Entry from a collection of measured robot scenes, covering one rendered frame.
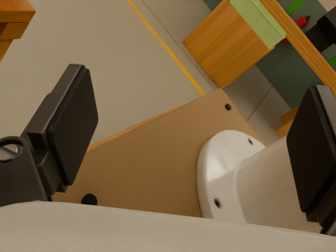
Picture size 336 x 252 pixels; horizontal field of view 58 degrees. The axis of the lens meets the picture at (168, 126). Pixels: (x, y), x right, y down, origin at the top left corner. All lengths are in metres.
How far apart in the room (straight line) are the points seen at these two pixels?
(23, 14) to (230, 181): 0.37
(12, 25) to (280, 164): 0.41
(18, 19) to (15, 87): 1.05
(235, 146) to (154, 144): 0.10
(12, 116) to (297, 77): 4.53
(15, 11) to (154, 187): 0.35
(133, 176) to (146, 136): 0.04
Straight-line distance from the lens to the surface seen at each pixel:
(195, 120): 0.29
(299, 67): 5.28
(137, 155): 0.21
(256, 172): 0.25
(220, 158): 0.27
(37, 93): 1.58
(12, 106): 1.47
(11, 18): 0.49
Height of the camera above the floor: 1.06
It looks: 31 degrees down
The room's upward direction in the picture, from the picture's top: 50 degrees clockwise
